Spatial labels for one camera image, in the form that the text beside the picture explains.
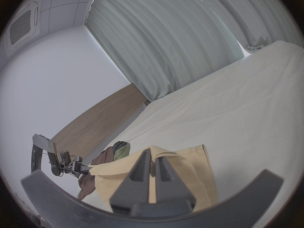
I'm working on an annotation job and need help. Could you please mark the window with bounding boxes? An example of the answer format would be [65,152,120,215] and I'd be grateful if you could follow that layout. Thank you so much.
[237,39,252,58]

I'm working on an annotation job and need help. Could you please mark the tan shorts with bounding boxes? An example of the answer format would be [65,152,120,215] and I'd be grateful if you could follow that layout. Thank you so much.
[89,144,219,211]

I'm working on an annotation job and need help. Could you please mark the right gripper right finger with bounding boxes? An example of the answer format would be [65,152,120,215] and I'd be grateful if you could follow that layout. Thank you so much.
[154,156,197,212]

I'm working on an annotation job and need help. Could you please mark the black garment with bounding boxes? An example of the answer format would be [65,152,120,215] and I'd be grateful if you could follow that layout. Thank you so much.
[113,141,129,151]

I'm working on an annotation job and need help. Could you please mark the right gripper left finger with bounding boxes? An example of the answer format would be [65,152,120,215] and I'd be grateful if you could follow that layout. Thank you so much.
[109,148,152,215]

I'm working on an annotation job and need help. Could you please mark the ceiling air conditioner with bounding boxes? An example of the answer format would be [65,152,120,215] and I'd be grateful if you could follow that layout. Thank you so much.
[5,0,45,54]

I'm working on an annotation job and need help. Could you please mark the brown garment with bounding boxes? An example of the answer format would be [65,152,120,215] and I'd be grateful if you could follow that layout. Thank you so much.
[77,147,115,201]

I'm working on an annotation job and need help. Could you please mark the bed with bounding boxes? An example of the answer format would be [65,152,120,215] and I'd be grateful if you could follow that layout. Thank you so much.
[51,40,304,209]

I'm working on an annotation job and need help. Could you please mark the green garment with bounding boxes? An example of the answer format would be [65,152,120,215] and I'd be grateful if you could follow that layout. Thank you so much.
[114,142,131,161]

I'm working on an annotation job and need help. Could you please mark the pale green curtain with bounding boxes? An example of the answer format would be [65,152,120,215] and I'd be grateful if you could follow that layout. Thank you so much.
[85,0,253,102]
[183,0,296,54]

